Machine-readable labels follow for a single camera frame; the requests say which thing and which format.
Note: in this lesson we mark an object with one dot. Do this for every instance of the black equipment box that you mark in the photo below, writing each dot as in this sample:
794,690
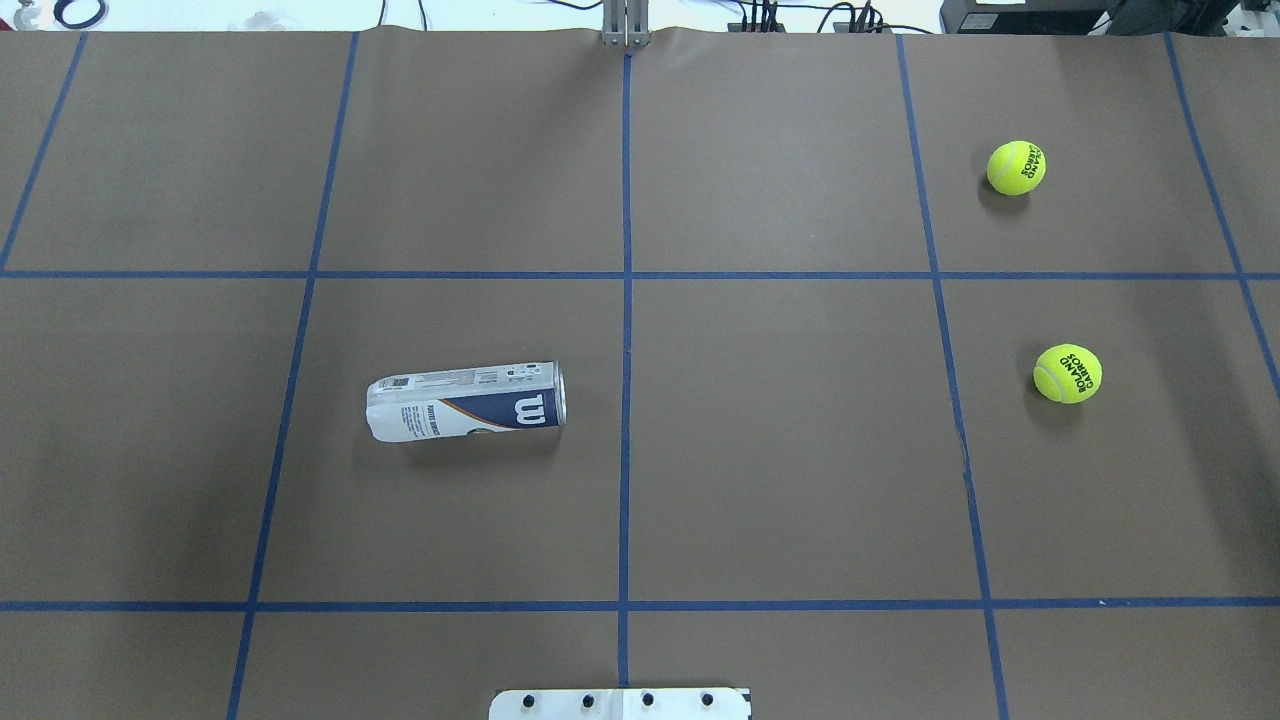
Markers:
1078,18

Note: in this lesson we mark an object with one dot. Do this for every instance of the aluminium frame post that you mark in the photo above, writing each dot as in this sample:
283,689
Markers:
625,23

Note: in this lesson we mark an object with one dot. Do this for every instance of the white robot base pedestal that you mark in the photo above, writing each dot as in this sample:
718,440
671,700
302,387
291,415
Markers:
623,703

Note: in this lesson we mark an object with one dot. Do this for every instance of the white blue tennis ball can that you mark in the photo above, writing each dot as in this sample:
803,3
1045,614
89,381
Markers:
464,402

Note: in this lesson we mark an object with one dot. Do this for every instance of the yellow tennis ball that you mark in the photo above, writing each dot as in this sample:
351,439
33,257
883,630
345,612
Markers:
1067,374
1016,168

